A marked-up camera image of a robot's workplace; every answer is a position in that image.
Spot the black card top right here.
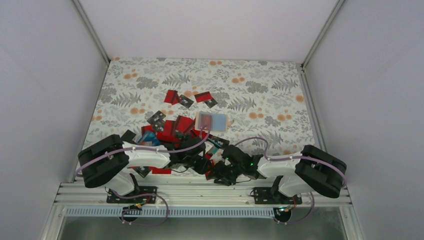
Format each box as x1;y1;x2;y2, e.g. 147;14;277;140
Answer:
204;98;218;108

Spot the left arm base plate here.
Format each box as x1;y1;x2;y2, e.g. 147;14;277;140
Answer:
106;186;158;205

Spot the beige leather card holder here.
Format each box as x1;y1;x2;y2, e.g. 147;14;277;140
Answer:
194;111;228;133

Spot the red card top right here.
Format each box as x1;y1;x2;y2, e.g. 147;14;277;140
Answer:
194;91;213;103

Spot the black vip card top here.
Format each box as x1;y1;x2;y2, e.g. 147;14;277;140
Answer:
179;94;194;109

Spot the blue card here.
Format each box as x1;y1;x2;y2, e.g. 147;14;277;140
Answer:
137;131;161;147

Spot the black vip card upper right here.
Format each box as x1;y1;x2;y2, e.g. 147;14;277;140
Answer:
209;136;230;149

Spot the black vip card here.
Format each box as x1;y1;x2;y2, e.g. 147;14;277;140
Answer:
179;94;194;109
209;136;230;149

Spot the aluminium rail frame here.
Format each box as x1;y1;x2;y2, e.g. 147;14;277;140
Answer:
41;174;363;240

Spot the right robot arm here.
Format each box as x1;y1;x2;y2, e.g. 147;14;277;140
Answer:
207;145;347;204

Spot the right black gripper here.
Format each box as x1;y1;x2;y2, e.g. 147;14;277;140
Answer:
207;160;244;186

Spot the red card black stripe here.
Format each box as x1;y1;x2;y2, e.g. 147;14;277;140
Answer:
198;113;212;130

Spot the red card top left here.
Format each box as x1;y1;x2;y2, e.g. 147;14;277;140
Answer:
164;89;181;105

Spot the floral table mat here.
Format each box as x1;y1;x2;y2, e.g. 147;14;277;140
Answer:
83;57;316;161

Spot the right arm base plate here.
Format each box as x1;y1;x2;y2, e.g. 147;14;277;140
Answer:
250;187;303;205

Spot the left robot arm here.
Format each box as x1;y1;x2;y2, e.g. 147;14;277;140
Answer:
74;132;210;203

